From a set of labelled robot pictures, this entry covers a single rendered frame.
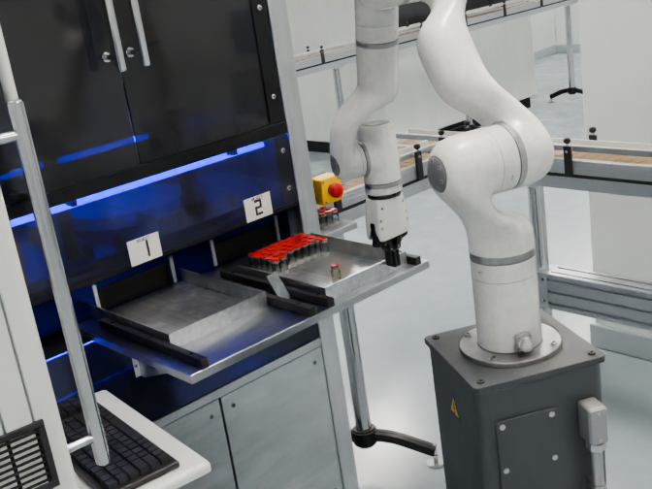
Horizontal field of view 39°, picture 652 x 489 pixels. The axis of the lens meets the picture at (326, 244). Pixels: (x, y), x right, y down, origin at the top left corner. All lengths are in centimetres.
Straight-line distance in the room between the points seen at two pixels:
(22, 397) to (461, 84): 90
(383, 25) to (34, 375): 98
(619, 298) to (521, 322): 118
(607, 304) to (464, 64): 138
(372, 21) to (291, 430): 118
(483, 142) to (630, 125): 181
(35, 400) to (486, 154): 83
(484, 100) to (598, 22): 173
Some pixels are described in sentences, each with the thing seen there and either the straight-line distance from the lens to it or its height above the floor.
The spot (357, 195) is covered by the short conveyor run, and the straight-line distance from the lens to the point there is 275.
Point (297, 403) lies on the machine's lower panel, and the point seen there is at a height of 45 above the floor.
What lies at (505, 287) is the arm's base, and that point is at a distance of 170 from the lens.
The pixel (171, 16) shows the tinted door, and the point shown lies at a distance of 221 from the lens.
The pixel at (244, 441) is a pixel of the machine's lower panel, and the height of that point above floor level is 42.
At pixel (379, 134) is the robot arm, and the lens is 203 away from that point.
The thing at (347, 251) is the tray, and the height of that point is 88.
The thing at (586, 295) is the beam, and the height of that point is 50.
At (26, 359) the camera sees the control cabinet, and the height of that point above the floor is 111.
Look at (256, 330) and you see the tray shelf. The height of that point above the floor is 88.
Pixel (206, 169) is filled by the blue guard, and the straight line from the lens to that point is 226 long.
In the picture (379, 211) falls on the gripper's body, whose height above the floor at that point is 105.
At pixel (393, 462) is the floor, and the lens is 312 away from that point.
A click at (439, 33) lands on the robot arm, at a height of 145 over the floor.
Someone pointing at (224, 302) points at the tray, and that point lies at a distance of 216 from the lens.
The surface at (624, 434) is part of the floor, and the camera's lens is 320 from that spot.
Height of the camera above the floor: 163
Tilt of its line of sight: 18 degrees down
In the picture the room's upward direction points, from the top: 9 degrees counter-clockwise
